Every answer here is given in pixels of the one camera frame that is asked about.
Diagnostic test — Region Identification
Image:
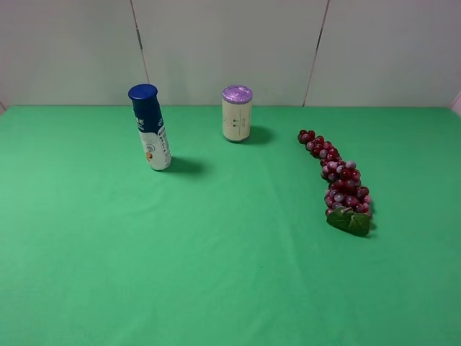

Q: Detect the blue capped white bottle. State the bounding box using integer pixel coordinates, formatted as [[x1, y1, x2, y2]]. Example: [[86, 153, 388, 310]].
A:
[[128, 84, 171, 171]]

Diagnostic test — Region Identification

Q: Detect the red plastic grape bunch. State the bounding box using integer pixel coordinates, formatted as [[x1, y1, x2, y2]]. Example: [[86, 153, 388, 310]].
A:
[[297, 129, 372, 237]]

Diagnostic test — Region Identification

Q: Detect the cream can purple lid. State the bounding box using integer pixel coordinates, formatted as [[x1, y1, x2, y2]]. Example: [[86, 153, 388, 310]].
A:
[[222, 85, 253, 142]]

